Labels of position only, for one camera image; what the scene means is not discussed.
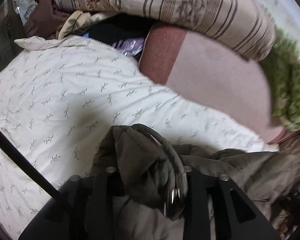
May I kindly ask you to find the olive hooded puffer jacket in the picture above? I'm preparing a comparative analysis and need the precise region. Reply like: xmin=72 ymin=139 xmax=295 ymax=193
xmin=90 ymin=124 xmax=297 ymax=239

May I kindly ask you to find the white leaf-print bed sheet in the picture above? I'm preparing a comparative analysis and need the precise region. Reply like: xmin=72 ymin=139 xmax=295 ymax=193
xmin=0 ymin=36 xmax=274 ymax=239

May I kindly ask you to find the pink pillow with red ends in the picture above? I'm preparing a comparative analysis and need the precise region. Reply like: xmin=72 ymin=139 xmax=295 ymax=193
xmin=139 ymin=23 xmax=285 ymax=144

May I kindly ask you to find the green white patterned blanket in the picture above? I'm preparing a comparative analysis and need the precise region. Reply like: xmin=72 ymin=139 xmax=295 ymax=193
xmin=260 ymin=28 xmax=300 ymax=132

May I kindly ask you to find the purple shiny plastic bag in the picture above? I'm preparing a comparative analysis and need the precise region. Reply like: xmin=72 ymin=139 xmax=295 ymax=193
xmin=111 ymin=38 xmax=145 ymax=56

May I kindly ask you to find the cream leaf-print cloth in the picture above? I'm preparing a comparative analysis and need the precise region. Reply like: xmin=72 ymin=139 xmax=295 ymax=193
xmin=57 ymin=10 xmax=119 ymax=40

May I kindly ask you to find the dark maroon cloth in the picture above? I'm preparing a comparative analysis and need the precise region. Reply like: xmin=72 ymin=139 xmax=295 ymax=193
xmin=24 ymin=0 xmax=70 ymax=40

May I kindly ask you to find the striped floral beige quilt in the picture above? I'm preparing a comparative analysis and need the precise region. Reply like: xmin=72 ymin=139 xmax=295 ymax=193
xmin=55 ymin=0 xmax=276 ymax=61

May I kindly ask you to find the black cable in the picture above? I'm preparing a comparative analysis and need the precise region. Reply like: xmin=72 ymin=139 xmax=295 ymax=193
xmin=0 ymin=121 xmax=62 ymax=201

